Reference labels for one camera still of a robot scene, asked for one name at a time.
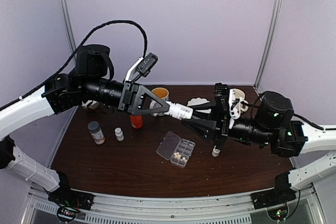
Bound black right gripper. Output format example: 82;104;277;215
182;100;274;150

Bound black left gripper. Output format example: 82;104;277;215
80;75;170;115

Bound small white pill bottle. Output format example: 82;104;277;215
165;103;193;120

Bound clear plastic pill organizer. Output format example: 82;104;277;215
156;131;196;168

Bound grey-capped orange label bottle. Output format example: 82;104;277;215
88;121;105;145

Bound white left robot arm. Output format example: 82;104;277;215
1;44;170;205

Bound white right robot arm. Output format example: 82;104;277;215
182;83;335;158

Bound white pills in organizer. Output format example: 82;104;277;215
173;152;187;162

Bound yellow-lined patterned mug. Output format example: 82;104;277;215
150;87;170;117

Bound orange pill bottle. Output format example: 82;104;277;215
130;115;143;129

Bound white scalloped dish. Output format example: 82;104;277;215
187;97;209;107

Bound white ceramic bowl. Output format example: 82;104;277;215
81;100;100;111

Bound white ribbed cup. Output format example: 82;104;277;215
232;88;249;112

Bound aluminium frame post left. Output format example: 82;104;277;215
55;0;89;91

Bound aluminium frame post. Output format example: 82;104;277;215
254;0;283;93
55;0;89;91

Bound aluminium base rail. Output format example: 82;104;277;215
18;184;327;223

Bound aluminium frame post right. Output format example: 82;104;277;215
254;0;283;93

